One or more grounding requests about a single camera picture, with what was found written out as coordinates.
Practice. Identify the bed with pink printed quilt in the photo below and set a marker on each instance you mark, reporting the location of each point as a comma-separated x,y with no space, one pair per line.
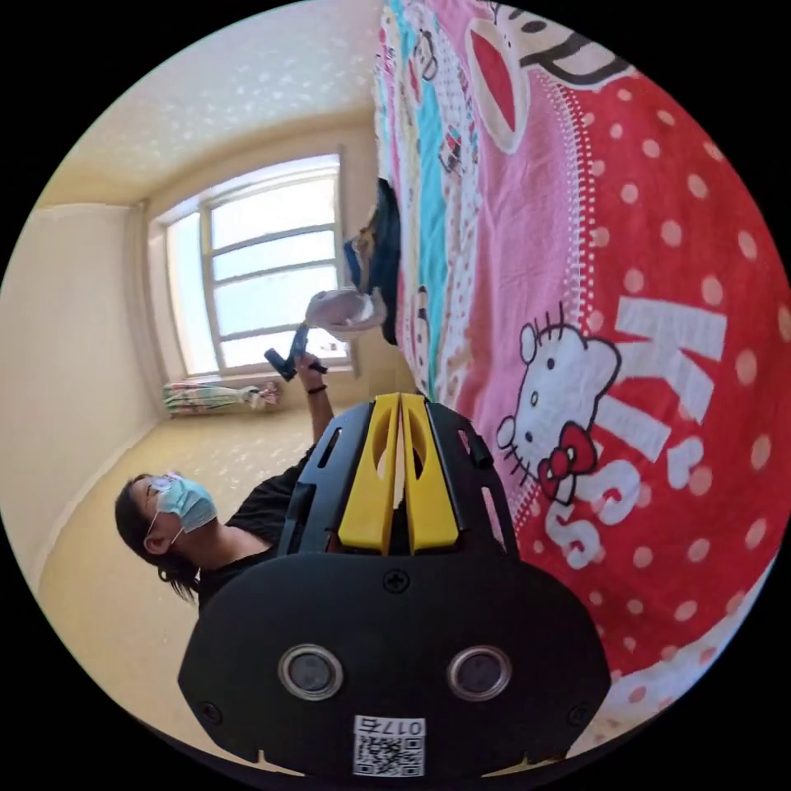
618,216

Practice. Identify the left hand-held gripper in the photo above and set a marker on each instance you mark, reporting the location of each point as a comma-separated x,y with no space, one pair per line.
290,361

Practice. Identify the pile of clothes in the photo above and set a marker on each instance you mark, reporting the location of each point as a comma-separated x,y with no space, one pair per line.
386,247

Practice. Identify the window with white frame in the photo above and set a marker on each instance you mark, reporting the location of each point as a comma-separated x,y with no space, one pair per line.
272,272

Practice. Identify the person's body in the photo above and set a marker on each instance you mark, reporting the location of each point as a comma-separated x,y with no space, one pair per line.
259,519

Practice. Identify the person's left hand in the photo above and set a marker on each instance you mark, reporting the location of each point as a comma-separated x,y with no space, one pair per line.
309,367

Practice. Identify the person's left forearm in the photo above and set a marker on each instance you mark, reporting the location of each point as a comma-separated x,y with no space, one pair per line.
321,408

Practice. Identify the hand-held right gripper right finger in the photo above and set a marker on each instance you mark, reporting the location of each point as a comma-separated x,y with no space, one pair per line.
432,500

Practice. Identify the floral curtain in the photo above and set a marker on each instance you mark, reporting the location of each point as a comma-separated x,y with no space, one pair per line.
210,397

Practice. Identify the white thermal shirt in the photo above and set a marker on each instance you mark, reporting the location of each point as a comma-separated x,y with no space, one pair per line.
343,309

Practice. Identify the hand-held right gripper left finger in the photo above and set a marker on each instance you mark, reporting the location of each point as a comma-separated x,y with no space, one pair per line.
369,494

